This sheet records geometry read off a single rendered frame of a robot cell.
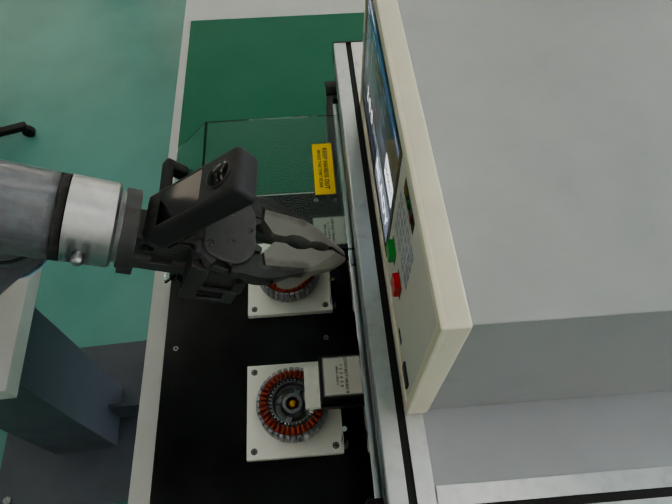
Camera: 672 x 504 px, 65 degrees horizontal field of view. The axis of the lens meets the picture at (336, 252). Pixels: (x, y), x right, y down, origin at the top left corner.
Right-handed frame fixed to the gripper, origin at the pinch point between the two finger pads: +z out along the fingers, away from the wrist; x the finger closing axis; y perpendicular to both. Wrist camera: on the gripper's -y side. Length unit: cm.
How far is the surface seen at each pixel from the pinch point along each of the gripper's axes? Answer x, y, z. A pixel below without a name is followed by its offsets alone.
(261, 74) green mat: -80, 45, 8
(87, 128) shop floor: -143, 148, -35
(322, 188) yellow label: -17.8, 11.1, 4.7
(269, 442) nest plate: 8.8, 41.3, 7.1
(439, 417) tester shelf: 15.2, 2.7, 11.0
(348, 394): 6.5, 23.5, 12.3
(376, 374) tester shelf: 10.5, 5.0, 6.0
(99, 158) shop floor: -126, 144, -28
